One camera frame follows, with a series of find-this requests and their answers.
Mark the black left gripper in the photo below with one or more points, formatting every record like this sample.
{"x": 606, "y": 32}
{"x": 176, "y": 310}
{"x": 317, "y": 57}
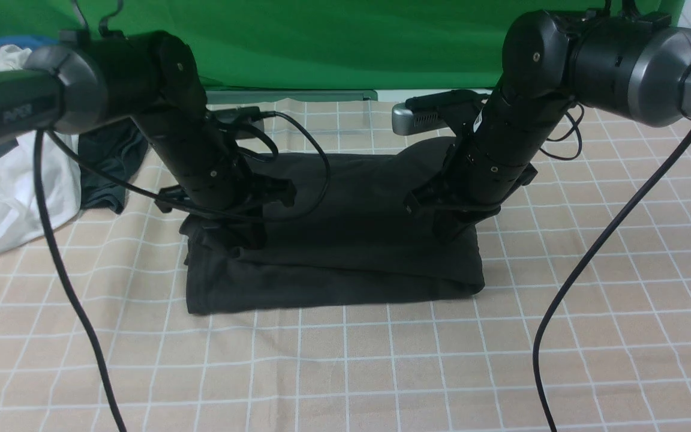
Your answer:
{"x": 233, "y": 208}

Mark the dark gray long-sleeve shirt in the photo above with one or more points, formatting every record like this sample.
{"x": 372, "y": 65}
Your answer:
{"x": 359, "y": 246}

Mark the white crumpled garment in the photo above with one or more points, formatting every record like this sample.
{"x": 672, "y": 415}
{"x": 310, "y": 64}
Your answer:
{"x": 15, "y": 192}

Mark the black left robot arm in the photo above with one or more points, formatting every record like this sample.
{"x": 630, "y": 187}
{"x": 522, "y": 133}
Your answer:
{"x": 83, "y": 84}

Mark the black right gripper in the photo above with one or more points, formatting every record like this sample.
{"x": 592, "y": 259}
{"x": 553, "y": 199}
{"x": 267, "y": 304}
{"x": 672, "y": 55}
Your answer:
{"x": 459, "y": 200}

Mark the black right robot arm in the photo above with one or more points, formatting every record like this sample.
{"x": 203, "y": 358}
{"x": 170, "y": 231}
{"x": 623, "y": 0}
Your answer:
{"x": 637, "y": 67}

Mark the green metal base bar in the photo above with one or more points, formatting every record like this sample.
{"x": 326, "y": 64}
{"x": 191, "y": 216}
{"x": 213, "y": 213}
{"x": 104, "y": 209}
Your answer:
{"x": 242, "y": 97}

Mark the dark gray crumpled garment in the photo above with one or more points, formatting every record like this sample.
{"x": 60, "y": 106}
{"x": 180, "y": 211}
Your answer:
{"x": 118, "y": 150}

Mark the green backdrop cloth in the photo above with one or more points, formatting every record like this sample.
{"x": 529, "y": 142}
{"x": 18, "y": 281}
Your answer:
{"x": 330, "y": 45}

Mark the beige checkered tablecloth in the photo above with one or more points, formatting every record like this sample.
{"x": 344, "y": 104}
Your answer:
{"x": 616, "y": 356}

